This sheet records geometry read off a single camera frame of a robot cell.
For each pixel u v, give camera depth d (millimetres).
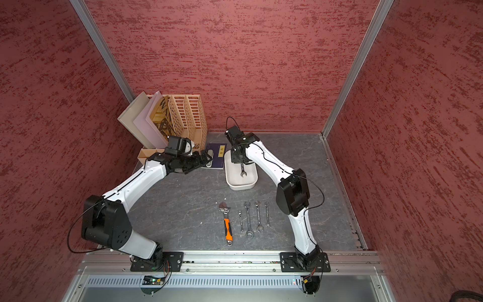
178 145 679
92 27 757
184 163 722
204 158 775
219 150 1102
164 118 1023
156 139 947
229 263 757
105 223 427
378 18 733
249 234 811
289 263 734
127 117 885
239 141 642
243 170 875
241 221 851
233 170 1010
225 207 882
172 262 755
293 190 522
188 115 1163
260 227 831
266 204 897
